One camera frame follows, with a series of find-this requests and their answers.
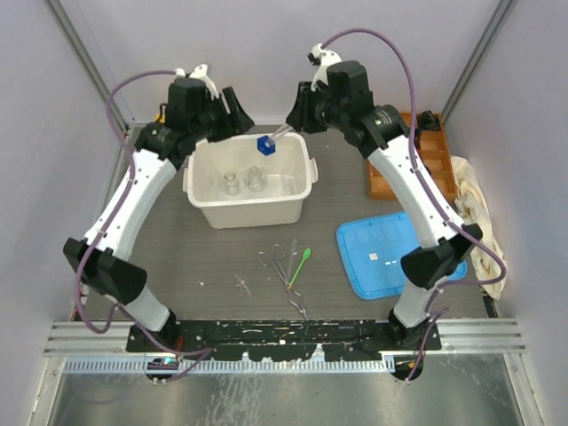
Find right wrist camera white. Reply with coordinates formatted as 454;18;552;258
308;43;342;92

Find cream cloth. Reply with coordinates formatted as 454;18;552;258
451;156;508;281

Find glass funnel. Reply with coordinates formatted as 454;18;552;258
245;166;266;193

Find black cable bundle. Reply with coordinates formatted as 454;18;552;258
420;110;443;132

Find small glass beaker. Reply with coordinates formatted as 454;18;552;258
224;172;240;196

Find orange compartment tray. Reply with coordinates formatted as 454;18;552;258
366;110;457;204

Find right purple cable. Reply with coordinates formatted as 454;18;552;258
321;28;508;385

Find white slotted cable duct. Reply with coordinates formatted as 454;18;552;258
62;355;395;375

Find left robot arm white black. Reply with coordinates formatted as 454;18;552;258
63;76;254;351

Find blue plastic tray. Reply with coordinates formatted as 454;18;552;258
335;211;468;302

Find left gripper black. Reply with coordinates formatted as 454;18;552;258
190;86;253;143

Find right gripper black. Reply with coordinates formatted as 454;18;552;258
285;81;346;135

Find purple cable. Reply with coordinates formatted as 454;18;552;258
321;28;508;385
75;69;214;385

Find blue handled brush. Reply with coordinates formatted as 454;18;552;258
256;124;293;156

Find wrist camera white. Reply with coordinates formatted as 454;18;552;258
175;63;220;99
308;43;342;92

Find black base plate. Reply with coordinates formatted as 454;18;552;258
126;318;443;363

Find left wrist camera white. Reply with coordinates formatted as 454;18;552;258
175;63;220;99

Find metal crucible tongs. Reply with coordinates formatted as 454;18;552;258
257;244;308;320

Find green plastic spatula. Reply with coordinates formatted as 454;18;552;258
288;248;312;289

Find white plastic bin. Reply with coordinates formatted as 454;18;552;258
183;132;319;229

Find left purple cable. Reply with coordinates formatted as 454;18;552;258
75;69;214;385

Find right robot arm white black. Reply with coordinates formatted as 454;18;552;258
286;59;483;350

